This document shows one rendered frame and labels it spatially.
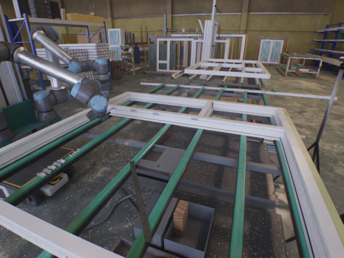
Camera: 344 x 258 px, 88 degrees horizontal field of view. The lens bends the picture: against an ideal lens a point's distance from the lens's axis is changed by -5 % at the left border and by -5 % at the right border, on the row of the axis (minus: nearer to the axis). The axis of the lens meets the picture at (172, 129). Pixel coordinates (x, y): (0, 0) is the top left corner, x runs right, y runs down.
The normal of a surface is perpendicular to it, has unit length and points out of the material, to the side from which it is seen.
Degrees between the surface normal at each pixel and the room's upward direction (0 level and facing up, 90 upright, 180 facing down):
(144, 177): 0
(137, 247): 0
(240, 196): 0
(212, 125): 90
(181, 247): 90
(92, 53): 90
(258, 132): 90
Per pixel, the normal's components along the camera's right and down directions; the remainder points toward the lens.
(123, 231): 0.00, -0.90
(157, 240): -0.34, 0.40
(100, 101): 0.43, -0.09
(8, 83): 0.96, 0.12
